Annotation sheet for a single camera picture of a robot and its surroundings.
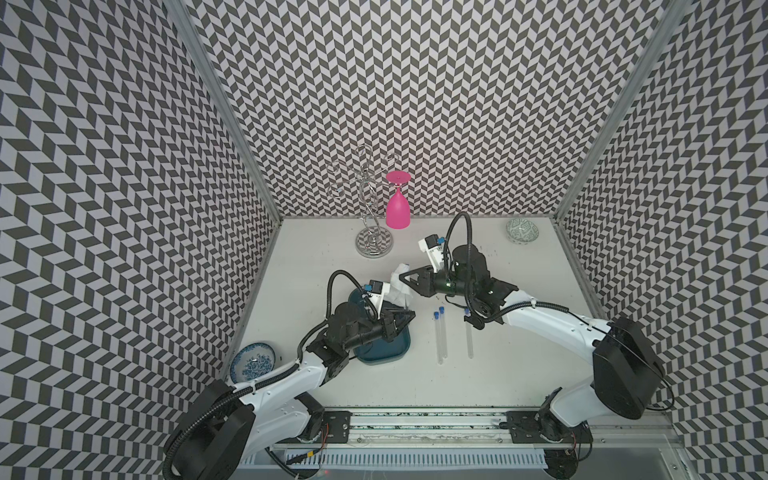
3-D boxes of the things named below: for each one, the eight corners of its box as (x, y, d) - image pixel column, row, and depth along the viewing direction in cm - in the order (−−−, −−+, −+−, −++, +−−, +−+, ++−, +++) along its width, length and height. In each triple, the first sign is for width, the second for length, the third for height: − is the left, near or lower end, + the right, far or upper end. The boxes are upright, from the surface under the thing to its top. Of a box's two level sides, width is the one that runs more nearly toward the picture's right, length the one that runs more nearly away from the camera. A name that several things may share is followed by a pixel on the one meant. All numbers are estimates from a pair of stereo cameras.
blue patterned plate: (244, 383, 84) (230, 374, 77) (241, 362, 88) (228, 351, 81) (283, 367, 87) (273, 356, 80) (279, 346, 91) (269, 335, 84)
